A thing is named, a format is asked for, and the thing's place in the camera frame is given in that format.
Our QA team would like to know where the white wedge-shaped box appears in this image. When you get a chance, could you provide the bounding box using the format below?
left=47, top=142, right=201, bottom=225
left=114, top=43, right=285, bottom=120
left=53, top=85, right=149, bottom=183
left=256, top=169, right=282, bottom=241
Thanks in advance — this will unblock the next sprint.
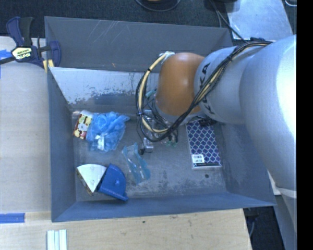
left=76, top=163, right=107, bottom=196

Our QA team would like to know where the blue and white patterned box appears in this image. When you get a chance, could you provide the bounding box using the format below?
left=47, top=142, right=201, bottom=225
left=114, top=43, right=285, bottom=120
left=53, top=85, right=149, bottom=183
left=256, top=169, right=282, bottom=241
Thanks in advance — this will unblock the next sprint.
left=185, top=118, right=223, bottom=170

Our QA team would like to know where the grey metal bin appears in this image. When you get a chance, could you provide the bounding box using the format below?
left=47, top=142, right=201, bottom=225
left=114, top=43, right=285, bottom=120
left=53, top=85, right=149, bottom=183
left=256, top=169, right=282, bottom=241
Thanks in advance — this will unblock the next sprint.
left=44, top=16, right=278, bottom=223

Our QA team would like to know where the blue wedge-shaped box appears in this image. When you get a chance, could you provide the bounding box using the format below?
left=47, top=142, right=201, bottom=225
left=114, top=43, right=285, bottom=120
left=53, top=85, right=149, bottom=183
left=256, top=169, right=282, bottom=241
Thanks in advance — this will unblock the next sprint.
left=97, top=163, right=129, bottom=202

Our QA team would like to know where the pale wood board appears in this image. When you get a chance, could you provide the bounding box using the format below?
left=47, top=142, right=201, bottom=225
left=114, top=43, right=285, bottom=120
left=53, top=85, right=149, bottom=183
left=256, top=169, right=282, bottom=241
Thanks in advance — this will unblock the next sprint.
left=0, top=64, right=52, bottom=215

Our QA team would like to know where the clear blue plastic packet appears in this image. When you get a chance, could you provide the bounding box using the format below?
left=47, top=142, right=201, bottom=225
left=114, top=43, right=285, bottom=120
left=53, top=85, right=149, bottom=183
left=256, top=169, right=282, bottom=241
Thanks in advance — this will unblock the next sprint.
left=121, top=142, right=151, bottom=185

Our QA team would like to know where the clear bag of blue pieces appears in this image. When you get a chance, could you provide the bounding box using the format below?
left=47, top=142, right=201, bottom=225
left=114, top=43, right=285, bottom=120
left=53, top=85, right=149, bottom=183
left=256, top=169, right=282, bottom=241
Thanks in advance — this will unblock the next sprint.
left=73, top=110, right=131, bottom=154

